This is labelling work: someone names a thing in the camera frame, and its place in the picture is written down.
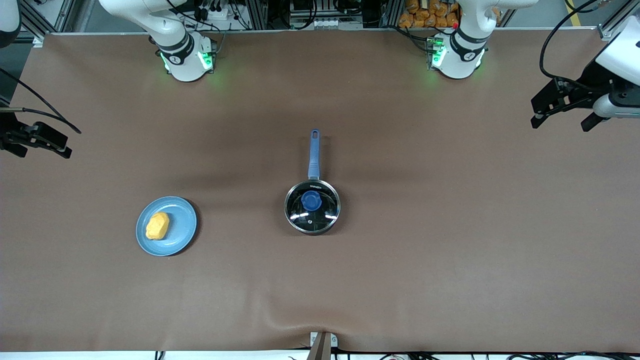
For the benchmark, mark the white strip with black plugs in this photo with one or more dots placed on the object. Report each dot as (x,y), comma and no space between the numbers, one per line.
(215,14)

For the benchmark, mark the glass lid with blue knob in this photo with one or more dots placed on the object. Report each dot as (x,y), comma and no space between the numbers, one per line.
(312,201)

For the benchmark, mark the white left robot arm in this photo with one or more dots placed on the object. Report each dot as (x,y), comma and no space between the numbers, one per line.
(462,55)

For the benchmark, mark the brown table cloth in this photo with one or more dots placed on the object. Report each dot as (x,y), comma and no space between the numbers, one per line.
(450,250)

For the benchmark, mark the white power strip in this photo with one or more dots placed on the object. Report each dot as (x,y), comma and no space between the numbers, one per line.
(327,23)

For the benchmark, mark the aluminium frame profile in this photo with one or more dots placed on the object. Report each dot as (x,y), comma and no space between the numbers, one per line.
(617,20)
(47,17)

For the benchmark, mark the bag of orange snacks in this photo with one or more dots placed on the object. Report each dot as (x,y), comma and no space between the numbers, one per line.
(425,15)

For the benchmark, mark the grey metal bracket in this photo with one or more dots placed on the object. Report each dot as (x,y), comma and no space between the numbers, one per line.
(322,345)

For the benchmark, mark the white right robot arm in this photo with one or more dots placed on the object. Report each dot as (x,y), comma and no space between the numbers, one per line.
(182,55)

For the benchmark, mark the blue round plate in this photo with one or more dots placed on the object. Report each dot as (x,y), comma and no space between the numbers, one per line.
(180,227)

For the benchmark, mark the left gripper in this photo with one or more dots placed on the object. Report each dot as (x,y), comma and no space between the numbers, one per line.
(589,80)

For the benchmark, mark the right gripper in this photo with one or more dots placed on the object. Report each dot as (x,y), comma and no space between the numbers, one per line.
(10,136)

